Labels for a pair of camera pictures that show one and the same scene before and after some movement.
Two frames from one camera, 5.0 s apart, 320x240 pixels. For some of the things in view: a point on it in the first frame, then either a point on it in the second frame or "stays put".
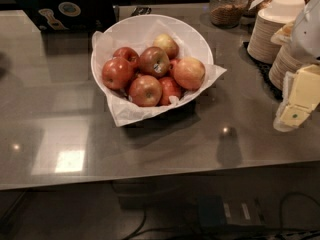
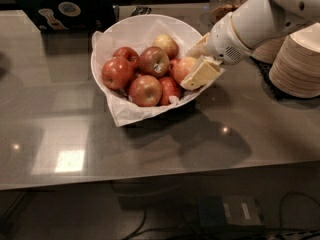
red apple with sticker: x=153 y=61 stays put
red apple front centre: x=145 y=91 stays put
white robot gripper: x=307 y=34 to x=224 y=41
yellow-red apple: x=188 y=72 stays put
